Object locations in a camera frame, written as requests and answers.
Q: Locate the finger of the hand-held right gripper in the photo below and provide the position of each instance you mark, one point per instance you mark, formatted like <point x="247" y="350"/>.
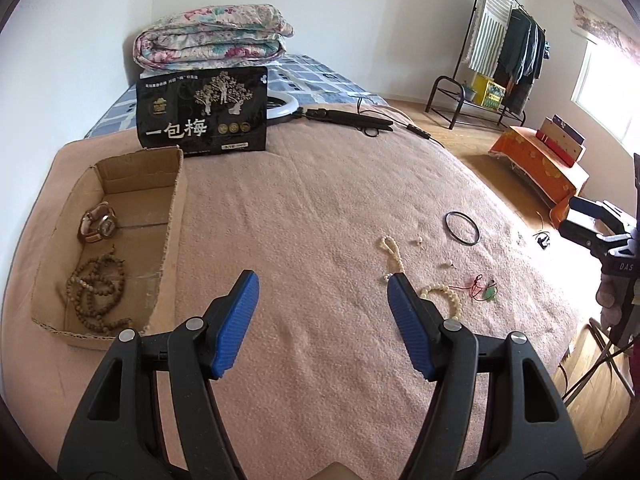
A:
<point x="587" y="207"/>
<point x="582" y="237"/>

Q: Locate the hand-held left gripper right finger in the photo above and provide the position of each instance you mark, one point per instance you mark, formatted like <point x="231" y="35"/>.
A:
<point x="407" y="320"/>

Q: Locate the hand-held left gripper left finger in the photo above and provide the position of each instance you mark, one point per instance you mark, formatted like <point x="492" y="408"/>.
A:
<point x="235" y="330"/>

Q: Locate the thin black bangle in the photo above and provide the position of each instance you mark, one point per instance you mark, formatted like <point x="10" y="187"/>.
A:
<point x="448" y="221"/>

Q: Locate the brown cardboard box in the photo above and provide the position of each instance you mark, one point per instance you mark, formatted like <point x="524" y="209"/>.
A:
<point x="150" y="170"/>

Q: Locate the person's right hand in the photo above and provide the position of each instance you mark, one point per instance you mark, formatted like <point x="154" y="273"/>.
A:
<point x="612" y="297"/>

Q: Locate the small black clip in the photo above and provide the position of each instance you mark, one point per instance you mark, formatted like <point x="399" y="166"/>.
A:
<point x="542" y="241"/>

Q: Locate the red flat box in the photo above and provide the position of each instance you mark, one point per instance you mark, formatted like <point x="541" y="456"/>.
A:
<point x="552" y="150"/>

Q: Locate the orange cloth covered table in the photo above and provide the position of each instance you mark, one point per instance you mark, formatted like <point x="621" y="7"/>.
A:
<point x="530" y="160"/>

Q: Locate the metal folding stand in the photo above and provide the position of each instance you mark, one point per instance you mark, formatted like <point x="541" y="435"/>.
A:
<point x="600" y="360"/>

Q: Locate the window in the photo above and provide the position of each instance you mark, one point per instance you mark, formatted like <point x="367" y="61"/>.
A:
<point x="610" y="90"/>

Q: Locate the yellow crate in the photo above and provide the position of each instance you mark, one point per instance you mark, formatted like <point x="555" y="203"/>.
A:
<point x="482" y="87"/>

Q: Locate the small potted plant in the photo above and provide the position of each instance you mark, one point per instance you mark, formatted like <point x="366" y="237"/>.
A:
<point x="469" y="92"/>

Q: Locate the dark hanging clothes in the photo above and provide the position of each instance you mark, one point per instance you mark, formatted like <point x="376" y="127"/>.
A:
<point x="520" y="45"/>

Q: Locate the floral curtain valance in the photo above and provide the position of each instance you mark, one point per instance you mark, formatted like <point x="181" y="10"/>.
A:
<point x="605" y="27"/>

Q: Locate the black metal clothes rack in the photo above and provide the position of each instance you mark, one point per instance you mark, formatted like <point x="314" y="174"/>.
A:
<point x="445" y="80"/>

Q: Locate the striped hanging towel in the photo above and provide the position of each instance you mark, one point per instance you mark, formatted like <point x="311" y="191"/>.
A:
<point x="487" y="30"/>

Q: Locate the black snack bag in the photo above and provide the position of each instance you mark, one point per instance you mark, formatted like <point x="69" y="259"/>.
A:
<point x="200" y="125"/>

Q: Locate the blue checked mattress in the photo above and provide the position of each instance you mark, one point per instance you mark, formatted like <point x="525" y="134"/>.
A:
<point x="310" y="80"/>

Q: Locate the folded floral quilt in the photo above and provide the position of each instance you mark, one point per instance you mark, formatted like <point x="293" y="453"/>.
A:
<point x="215" y="35"/>

